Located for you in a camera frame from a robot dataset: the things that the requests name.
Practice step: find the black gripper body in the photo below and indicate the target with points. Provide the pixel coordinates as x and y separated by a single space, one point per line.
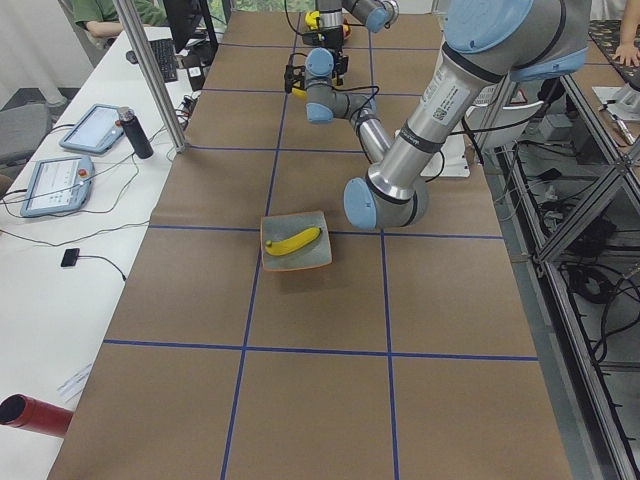
326 38
298 83

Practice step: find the yellow banana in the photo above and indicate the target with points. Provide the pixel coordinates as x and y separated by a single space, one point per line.
293 243
312 19
299 93

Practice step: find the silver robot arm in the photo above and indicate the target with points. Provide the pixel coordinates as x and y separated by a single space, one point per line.
484 41
373 15

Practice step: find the grey square plate orange rim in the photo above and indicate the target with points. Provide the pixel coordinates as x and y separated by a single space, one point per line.
280 227

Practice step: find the black computer monitor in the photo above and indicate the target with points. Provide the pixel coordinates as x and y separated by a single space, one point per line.
184 17

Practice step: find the black keyboard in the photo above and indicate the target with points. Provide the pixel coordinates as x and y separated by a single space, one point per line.
164 54

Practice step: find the black water bottle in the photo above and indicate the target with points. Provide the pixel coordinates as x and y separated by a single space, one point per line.
134 132

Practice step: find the person in green shirt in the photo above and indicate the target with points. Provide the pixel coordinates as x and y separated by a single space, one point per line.
101 20

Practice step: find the far teach pendant tablet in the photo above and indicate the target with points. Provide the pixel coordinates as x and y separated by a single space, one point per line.
96 132

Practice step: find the teach pendant tablet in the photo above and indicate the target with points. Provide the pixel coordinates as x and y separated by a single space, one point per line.
96 132
57 186

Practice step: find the near teach pendant tablet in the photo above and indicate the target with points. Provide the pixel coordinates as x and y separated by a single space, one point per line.
57 186

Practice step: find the small black puck device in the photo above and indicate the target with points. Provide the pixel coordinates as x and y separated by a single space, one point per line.
70 257

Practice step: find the red cylinder tube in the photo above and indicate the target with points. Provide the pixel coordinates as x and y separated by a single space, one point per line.
24 412

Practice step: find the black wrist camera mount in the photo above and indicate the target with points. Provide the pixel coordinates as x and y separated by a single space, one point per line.
294 75

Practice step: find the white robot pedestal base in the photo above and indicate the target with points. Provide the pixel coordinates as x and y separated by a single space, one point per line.
450 162

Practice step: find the aluminium frame post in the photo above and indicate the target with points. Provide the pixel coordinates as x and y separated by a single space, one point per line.
135 30

